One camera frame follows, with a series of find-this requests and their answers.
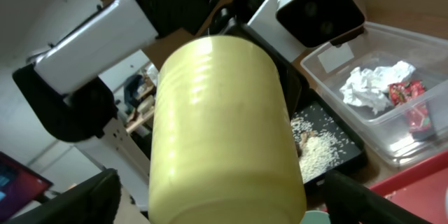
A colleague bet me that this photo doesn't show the yellow plastic cup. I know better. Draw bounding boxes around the yellow plastic cup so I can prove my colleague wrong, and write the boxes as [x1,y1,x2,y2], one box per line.
[148,36,306,224]

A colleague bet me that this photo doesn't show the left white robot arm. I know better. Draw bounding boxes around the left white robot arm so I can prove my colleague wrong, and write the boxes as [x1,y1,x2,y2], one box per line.
[13,0,264,211]

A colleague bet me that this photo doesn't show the red serving tray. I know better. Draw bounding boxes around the red serving tray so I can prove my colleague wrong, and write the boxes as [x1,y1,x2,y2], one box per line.
[370,151,447,223]

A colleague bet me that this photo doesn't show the mint green bowl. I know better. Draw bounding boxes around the mint green bowl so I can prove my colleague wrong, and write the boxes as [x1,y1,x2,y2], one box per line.
[300,210,330,224]

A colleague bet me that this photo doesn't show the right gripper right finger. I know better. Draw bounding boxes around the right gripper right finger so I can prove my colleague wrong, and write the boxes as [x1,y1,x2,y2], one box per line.
[323,171,428,224]

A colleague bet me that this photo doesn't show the monitor screen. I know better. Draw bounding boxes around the monitor screen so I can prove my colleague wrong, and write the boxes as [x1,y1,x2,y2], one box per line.
[1,152,53,223]

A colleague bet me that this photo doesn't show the rice and food leftovers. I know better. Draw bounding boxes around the rice and food leftovers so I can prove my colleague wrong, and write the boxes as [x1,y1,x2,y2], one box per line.
[290,116,350,183]

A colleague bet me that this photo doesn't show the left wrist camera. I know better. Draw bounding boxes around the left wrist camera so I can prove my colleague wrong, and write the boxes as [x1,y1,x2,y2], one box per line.
[246,0,367,64]

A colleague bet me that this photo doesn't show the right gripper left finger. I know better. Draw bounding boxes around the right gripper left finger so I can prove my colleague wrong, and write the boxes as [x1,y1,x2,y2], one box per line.
[6,168,121,224]

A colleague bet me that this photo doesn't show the crumpled white paper napkin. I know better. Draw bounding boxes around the crumpled white paper napkin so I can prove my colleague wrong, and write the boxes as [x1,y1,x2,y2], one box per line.
[339,61,416,115]

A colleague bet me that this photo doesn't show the red snack wrapper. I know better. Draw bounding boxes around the red snack wrapper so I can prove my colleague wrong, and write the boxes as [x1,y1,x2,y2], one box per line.
[388,80,432,133]

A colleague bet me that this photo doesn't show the black food waste tray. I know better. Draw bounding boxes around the black food waste tray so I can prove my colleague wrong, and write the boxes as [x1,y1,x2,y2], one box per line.
[290,89,368,190]

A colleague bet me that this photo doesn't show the clear plastic waste bin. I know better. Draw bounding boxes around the clear plastic waste bin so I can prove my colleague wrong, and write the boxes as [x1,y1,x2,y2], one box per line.
[301,22,447,167]

